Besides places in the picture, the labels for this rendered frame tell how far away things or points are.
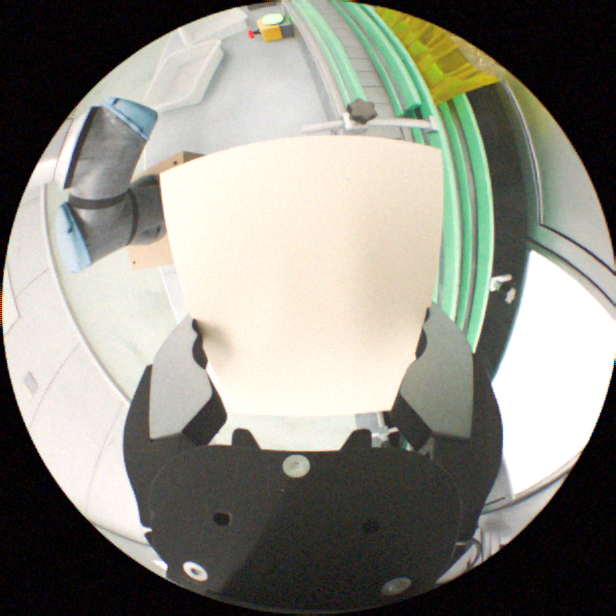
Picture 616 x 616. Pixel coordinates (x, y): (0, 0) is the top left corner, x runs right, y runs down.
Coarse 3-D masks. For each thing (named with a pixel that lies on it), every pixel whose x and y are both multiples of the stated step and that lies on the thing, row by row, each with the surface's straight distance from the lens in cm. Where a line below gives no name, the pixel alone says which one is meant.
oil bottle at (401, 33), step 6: (396, 12) 41; (390, 18) 43; (396, 18) 41; (402, 18) 39; (408, 18) 38; (414, 18) 37; (390, 24) 43; (396, 24) 41; (402, 24) 39; (408, 24) 38; (414, 24) 38; (396, 30) 41; (402, 30) 40; (408, 30) 39; (402, 36) 40
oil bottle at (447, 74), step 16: (448, 48) 31; (464, 48) 29; (416, 64) 38; (432, 64) 34; (448, 64) 31; (464, 64) 29; (480, 64) 28; (496, 64) 29; (432, 80) 34; (448, 80) 32; (464, 80) 32; (480, 80) 32; (496, 80) 32; (432, 96) 38; (448, 96) 38
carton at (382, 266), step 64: (192, 192) 10; (256, 192) 9; (320, 192) 8; (384, 192) 9; (192, 256) 10; (256, 256) 9; (320, 256) 9; (384, 256) 9; (256, 320) 10; (320, 320) 10; (384, 320) 11; (256, 384) 14; (320, 384) 13; (384, 384) 14
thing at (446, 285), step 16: (384, 32) 42; (400, 48) 38; (416, 80) 35; (416, 112) 36; (432, 112) 32; (416, 128) 37; (432, 144) 33; (448, 160) 31; (448, 176) 30; (448, 192) 31; (448, 208) 32; (448, 224) 32; (448, 240) 33; (448, 256) 34; (448, 272) 35; (448, 288) 35; (448, 304) 36
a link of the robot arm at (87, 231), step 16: (64, 208) 35; (80, 208) 33; (96, 208) 33; (112, 208) 34; (128, 208) 39; (64, 224) 34; (80, 224) 33; (96, 224) 34; (112, 224) 36; (128, 224) 39; (64, 240) 36; (80, 240) 33; (96, 240) 35; (112, 240) 37; (64, 256) 39; (80, 256) 34; (96, 256) 37
